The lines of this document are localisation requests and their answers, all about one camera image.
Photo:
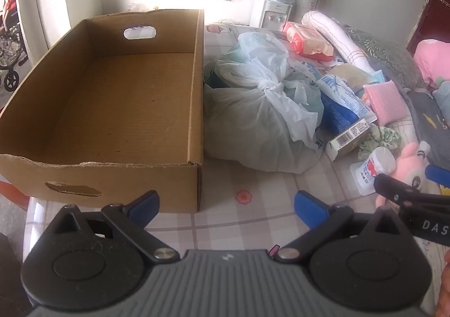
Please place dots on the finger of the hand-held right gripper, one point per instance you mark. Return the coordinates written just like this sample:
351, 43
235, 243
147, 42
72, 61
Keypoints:
437, 173
397, 190

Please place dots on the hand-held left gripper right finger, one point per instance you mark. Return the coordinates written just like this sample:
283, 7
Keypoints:
309, 210

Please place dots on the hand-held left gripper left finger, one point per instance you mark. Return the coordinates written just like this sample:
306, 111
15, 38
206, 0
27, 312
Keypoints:
144, 206

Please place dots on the pink round plush toy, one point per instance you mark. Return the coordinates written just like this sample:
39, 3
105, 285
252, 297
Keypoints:
407, 166

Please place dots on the pink sponge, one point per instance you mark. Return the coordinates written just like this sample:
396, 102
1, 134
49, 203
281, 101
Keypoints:
385, 102

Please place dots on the blue wet wipes pack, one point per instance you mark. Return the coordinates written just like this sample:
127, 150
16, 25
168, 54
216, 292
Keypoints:
342, 102

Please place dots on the brown cardboard box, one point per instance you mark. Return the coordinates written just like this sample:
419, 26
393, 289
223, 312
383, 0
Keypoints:
116, 102

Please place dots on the light blue clear packet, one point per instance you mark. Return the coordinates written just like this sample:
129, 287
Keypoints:
379, 76

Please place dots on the person's right hand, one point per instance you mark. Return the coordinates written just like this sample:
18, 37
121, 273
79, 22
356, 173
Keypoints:
446, 289

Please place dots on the small white bottle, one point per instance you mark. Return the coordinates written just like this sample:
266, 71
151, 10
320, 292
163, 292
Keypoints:
372, 169

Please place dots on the dark grey cloth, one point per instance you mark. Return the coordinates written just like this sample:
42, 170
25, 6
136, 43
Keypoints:
425, 127

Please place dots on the green floral cloth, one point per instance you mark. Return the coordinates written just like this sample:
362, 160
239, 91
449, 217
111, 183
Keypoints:
381, 138

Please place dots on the large pink plush toy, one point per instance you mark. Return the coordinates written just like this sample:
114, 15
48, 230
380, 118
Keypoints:
434, 60

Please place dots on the knotted white plastic bag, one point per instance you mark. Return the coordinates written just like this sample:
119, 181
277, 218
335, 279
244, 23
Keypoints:
253, 109

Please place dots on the grey leaf-patterned blanket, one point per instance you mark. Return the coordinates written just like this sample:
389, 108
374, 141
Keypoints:
390, 57

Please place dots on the white rolled towel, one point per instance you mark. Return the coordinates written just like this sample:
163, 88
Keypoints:
334, 34

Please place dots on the brown wooden door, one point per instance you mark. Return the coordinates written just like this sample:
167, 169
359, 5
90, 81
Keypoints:
434, 4

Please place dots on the red wet wipes pack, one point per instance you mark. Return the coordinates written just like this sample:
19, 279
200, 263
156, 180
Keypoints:
306, 39

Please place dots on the wheelchair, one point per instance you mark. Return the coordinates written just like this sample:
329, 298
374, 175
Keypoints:
10, 39

